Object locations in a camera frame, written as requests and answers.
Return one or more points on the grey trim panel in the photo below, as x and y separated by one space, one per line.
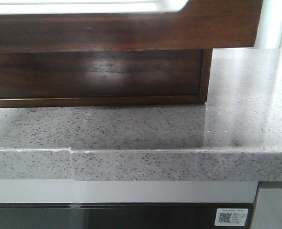
71 191

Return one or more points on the black glass oven door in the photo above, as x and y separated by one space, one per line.
116 216

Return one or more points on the dark wooden drawer cabinet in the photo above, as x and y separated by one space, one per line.
198 98

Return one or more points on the grey cabinet door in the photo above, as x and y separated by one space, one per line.
268 206

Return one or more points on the light grey curtain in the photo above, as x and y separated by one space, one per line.
269 35

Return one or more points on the white tray in drawer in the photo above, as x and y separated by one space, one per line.
24 7

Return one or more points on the white QR code sticker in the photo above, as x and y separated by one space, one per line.
231 217

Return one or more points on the wooden drawer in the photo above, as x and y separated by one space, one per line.
83 74
201 24

